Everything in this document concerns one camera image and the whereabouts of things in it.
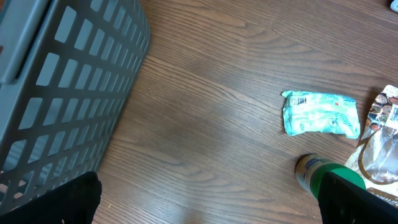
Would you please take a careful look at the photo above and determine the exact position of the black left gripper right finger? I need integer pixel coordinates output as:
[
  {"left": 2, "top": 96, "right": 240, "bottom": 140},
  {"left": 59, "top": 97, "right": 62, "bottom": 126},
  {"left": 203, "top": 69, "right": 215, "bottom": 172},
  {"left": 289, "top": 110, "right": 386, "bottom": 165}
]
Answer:
[{"left": 318, "top": 172, "right": 397, "bottom": 224}]

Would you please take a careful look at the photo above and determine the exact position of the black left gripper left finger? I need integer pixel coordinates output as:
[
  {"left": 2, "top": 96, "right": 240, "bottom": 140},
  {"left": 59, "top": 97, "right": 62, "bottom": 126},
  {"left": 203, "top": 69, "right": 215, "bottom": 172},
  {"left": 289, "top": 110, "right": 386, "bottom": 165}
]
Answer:
[{"left": 1, "top": 171, "right": 102, "bottom": 224}]

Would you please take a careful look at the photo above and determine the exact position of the green lid plastic jar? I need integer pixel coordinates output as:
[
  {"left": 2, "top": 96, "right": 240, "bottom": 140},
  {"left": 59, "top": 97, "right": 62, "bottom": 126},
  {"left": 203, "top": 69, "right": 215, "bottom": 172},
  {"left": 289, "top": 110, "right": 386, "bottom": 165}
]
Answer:
[{"left": 295, "top": 154, "right": 366, "bottom": 199}]

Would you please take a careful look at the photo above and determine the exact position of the clear brown snack bag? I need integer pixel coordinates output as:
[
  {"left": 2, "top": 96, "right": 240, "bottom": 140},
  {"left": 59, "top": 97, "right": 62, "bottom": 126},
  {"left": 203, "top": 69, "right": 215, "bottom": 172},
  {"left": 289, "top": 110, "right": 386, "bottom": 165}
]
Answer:
[{"left": 345, "top": 85, "right": 397, "bottom": 207}]

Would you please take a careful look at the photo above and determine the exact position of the teal wet wipes pack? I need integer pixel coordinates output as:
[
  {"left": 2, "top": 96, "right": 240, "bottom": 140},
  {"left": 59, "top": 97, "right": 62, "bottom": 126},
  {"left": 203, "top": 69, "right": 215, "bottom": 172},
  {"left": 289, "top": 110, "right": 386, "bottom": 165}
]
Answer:
[{"left": 282, "top": 90, "right": 361, "bottom": 139}]

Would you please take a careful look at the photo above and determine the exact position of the white barcode scanner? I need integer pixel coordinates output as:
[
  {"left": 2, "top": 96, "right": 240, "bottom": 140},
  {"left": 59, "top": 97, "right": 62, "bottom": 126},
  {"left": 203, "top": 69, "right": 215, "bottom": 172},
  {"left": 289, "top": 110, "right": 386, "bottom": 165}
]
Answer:
[{"left": 390, "top": 0, "right": 398, "bottom": 12}]

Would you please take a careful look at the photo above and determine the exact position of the grey plastic mesh basket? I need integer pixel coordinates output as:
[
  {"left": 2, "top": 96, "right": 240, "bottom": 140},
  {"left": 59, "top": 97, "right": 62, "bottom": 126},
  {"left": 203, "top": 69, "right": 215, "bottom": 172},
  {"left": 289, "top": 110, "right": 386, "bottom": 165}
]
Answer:
[{"left": 1, "top": 0, "right": 150, "bottom": 213}]

